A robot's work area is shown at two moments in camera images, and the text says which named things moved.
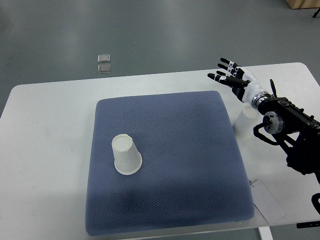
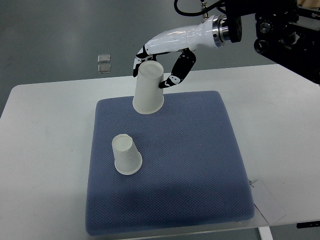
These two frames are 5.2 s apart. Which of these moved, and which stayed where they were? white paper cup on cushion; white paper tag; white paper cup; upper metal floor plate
Moved: white paper cup
Stayed: upper metal floor plate; white paper cup on cushion; white paper tag
